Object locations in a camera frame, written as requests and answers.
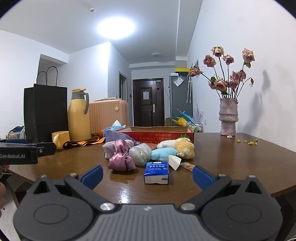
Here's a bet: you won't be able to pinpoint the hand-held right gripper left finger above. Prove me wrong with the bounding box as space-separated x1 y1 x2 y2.
26 165 115 213

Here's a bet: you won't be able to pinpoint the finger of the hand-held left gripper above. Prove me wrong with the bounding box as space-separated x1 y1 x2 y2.
37 142 57 157

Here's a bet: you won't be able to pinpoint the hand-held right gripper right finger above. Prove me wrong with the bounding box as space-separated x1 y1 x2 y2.
180 165 270 212

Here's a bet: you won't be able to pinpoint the clear snack packet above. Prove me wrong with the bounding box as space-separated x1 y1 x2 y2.
180 162 196 172

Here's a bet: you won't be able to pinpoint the fluffy pale purple headband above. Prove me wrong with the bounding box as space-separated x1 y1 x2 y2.
102 140 121 160

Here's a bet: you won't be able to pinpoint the pink satin scrunchie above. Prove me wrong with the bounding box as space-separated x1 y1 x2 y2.
108 140 137 172

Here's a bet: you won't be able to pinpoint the yellow plush toy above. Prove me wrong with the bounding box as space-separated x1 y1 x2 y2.
174 140 195 160

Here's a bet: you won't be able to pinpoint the white makeup sponge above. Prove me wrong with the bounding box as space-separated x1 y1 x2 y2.
168 155 182 171

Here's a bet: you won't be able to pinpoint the light blue plush toy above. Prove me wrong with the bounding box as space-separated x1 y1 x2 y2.
151 148 178 161

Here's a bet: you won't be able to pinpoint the blue pocket tissue packet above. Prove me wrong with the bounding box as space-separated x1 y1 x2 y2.
144 161 170 185

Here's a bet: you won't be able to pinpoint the lavender cloth pouch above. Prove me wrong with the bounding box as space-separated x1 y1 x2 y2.
105 130 140 145

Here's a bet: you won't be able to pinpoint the white plush toy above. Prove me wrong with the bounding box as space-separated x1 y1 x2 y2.
157 138 191 150

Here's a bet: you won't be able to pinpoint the red cardboard box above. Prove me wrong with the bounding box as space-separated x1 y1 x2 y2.
115 126 195 145

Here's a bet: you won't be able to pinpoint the blue soft tissue pack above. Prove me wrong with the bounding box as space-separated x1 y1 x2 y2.
103 120 126 137

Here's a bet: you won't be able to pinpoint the person's left hand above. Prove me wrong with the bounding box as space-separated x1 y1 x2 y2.
0 164 10 217

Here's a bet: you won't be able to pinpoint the yellow mug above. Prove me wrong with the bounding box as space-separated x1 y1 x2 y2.
51 131 70 150

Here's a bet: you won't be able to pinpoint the orange brown cloth strip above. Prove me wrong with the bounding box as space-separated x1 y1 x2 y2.
63 136 106 149

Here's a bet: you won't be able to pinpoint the black paper bag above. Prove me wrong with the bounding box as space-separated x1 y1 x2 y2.
23 66 69 143

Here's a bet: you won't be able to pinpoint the yellow thermos jug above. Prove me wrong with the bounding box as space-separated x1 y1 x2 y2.
68 88 92 142

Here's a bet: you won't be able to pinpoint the scattered yellow crumbs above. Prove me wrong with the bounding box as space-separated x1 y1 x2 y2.
236 138 259 146

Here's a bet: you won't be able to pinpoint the pink ribbed suitcase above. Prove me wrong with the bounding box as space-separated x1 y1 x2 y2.
89 98 129 135

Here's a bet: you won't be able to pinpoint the pile of blue yellow bags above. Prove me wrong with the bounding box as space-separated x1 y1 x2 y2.
171 109 193 127

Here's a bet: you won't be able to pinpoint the pale pink ceramic vase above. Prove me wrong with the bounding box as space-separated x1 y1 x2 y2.
219 98 239 136

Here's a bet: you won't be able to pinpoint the grey refrigerator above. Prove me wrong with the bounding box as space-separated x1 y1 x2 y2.
169 75 193 127

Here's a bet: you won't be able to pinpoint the dark brown entrance door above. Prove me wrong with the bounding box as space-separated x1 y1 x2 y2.
132 78 165 127

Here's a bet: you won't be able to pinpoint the interior side door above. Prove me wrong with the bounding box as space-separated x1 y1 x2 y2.
119 71 128 102

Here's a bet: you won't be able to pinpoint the dried pink roses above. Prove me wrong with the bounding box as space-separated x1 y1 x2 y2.
188 46 255 99

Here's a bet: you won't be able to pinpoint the wire rack with bottles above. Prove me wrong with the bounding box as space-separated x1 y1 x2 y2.
191 120 203 133

